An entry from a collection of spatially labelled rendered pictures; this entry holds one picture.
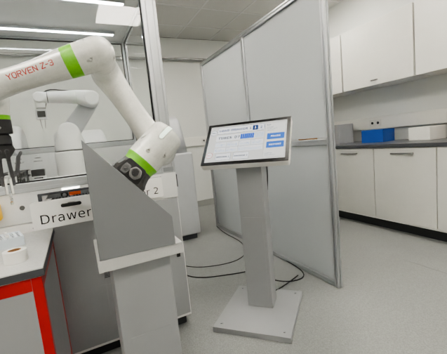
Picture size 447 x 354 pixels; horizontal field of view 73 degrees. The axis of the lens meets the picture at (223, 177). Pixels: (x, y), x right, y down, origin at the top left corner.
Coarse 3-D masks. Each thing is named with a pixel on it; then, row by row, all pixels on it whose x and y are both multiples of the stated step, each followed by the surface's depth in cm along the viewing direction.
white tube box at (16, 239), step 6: (12, 234) 127; (18, 234) 125; (0, 240) 118; (6, 240) 118; (12, 240) 119; (18, 240) 120; (24, 240) 122; (0, 246) 116; (6, 246) 118; (12, 246) 119
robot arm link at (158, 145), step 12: (156, 132) 108; (168, 132) 109; (144, 144) 107; (156, 144) 107; (168, 144) 109; (132, 156) 106; (144, 156) 106; (156, 156) 107; (168, 156) 112; (144, 168) 106; (156, 168) 110
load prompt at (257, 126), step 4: (252, 124) 180; (256, 124) 179; (260, 124) 178; (264, 124) 177; (220, 128) 188; (224, 128) 187; (228, 128) 186; (232, 128) 185; (236, 128) 183; (240, 128) 182; (244, 128) 181; (248, 128) 180; (252, 128) 179; (256, 128) 178; (260, 128) 177; (264, 128) 176; (220, 132) 186; (224, 132) 185; (228, 132) 184; (232, 132) 183; (236, 132) 181
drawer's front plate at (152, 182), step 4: (148, 180) 166; (152, 180) 167; (156, 180) 168; (160, 180) 169; (148, 184) 166; (152, 184) 167; (156, 184) 168; (160, 184) 169; (148, 188) 166; (152, 188) 167; (160, 188) 169; (148, 192) 166; (152, 192) 168; (156, 192) 169; (160, 192) 170; (152, 196) 168; (156, 196) 169; (160, 196) 170
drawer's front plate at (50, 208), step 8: (48, 200) 121; (56, 200) 121; (64, 200) 122; (72, 200) 124; (80, 200) 125; (88, 200) 126; (32, 208) 117; (40, 208) 119; (48, 208) 120; (56, 208) 121; (64, 208) 122; (72, 208) 124; (80, 208) 125; (88, 208) 126; (32, 216) 118; (56, 216) 121; (72, 216) 124; (88, 216) 127; (40, 224) 119; (48, 224) 120; (56, 224) 122; (64, 224) 123
